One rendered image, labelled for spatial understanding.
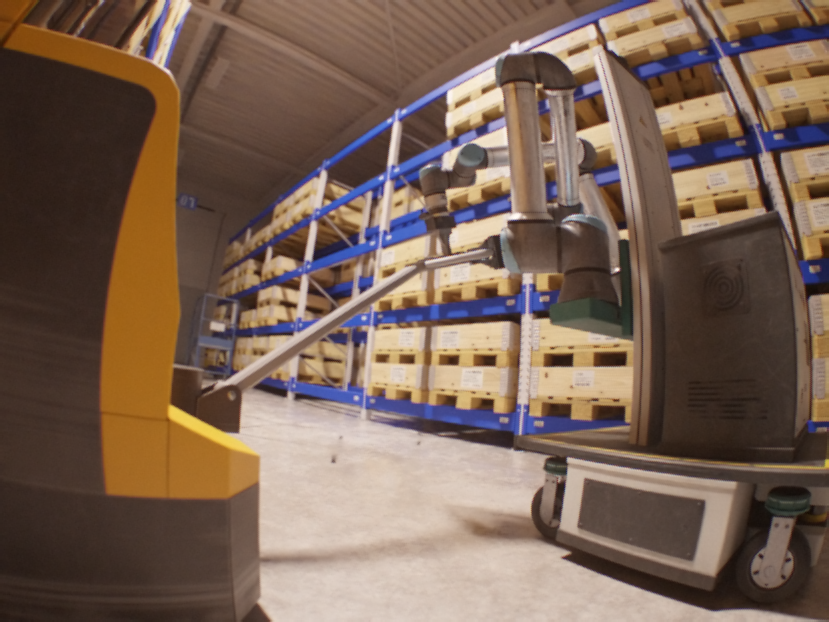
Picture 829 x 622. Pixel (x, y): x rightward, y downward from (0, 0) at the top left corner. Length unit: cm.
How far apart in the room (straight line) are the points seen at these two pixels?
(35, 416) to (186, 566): 29
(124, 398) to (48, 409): 11
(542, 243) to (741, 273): 58
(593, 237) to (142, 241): 108
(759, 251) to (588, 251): 50
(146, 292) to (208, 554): 38
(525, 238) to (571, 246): 14
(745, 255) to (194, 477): 109
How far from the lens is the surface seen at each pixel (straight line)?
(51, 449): 56
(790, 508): 90
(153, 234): 55
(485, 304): 311
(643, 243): 119
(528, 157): 120
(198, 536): 60
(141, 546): 60
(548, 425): 273
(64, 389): 54
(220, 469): 57
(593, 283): 111
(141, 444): 55
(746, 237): 95
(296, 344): 100
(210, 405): 91
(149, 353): 53
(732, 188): 268
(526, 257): 115
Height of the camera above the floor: 47
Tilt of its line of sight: 11 degrees up
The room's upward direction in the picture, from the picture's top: 5 degrees clockwise
